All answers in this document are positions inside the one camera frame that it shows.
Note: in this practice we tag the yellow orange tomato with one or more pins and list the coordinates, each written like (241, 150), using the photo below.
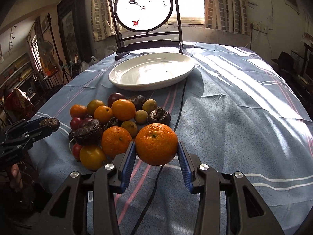
(92, 157)

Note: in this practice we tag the dark wrinkled passion fruit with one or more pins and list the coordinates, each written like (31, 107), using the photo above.
(90, 133)

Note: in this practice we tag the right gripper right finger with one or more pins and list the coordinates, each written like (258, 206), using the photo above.
(246, 211)

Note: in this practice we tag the dark red plum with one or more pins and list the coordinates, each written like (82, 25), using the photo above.
(114, 97)

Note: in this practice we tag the right striped curtain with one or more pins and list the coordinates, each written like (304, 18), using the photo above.
(226, 15)

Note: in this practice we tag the brown mangosteen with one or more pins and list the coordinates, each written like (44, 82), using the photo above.
(159, 115)

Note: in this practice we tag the striped curtain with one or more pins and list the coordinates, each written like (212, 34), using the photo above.
(226, 15)
(101, 20)

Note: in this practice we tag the blue striped tablecloth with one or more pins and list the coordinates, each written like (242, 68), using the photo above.
(237, 114)

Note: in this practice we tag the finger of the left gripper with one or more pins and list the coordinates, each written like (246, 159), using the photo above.
(24, 126)
(21, 138)

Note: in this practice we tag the round painted table screen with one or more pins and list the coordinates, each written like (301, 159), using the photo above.
(145, 24)

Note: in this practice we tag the left striped curtain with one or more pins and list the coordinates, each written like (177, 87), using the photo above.
(101, 20)

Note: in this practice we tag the white oval plate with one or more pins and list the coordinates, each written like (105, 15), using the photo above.
(151, 71)

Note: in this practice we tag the large orange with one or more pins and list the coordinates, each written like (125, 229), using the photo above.
(156, 144)
(115, 140)

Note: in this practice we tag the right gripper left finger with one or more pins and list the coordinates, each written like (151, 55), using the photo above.
(66, 212)

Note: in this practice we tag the small dark passion fruit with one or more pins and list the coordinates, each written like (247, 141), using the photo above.
(53, 123)

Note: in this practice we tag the dark framed mirror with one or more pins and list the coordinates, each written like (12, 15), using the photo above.
(73, 31)

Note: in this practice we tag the person's left hand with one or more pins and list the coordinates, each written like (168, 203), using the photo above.
(16, 180)

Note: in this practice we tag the small tangerine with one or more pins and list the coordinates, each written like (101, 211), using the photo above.
(79, 111)

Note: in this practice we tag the red cherry tomato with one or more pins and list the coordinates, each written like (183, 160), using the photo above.
(75, 122)

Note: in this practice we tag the round orange kumquat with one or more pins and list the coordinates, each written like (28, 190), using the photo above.
(123, 109)

